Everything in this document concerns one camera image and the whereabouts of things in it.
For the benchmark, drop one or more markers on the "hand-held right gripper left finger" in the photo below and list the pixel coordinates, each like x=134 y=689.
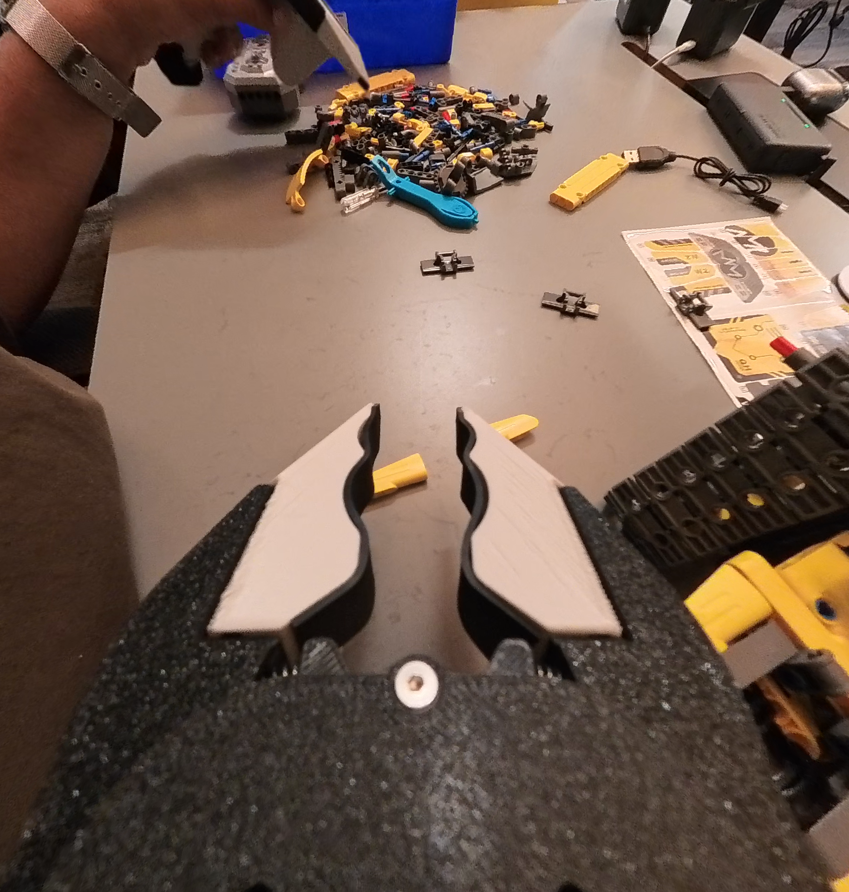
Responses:
x=295 y=550

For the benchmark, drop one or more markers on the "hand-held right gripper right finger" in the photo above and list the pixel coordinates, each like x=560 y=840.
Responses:
x=539 y=550

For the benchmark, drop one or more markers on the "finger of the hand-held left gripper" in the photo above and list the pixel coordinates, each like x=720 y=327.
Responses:
x=299 y=45
x=341 y=35

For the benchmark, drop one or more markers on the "pile of small building pieces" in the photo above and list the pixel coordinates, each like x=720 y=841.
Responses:
x=438 y=129

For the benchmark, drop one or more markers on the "black track link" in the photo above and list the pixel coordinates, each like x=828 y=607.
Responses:
x=445 y=265
x=569 y=304
x=690 y=303

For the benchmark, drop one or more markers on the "person's left forearm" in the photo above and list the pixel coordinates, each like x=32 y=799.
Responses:
x=41 y=195

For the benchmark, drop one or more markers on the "person's left hand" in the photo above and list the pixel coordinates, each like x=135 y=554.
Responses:
x=153 y=21

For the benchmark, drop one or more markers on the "grey toy motor block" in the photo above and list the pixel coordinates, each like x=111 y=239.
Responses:
x=257 y=90

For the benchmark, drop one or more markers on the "blue plastic bin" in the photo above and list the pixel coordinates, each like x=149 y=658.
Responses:
x=410 y=28

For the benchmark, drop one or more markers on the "silver mesh wrist band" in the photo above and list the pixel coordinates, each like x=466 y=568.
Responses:
x=83 y=66

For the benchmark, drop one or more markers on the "yellow connector piece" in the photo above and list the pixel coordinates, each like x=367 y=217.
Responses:
x=516 y=425
x=403 y=472

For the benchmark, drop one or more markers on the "yellow curved building piece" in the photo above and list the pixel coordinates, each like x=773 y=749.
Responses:
x=298 y=185

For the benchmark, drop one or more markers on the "clear building piece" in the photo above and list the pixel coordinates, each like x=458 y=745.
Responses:
x=358 y=202

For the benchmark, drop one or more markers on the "blue brick separator tool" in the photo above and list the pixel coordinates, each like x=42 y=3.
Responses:
x=449 y=209

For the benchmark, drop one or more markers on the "black toy track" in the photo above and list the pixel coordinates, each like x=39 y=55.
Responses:
x=745 y=467

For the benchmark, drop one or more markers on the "person's brown shirt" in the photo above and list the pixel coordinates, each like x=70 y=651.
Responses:
x=41 y=557

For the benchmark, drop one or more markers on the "yellow toy vehicle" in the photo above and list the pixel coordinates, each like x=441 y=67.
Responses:
x=814 y=606

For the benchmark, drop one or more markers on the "yellow long building beam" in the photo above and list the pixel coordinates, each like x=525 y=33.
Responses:
x=588 y=181

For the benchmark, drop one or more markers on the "black charger block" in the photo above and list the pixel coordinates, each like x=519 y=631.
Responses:
x=637 y=14
x=710 y=24

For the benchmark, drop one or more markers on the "red pin piece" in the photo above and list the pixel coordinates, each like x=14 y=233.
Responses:
x=783 y=345

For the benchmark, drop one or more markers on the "yellow black sticker sheet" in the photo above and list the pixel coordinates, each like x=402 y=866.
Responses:
x=745 y=265

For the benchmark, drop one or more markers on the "black power adapter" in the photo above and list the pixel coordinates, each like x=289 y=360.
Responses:
x=766 y=125

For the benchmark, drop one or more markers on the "shiny silver object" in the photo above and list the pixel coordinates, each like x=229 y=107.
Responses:
x=818 y=87

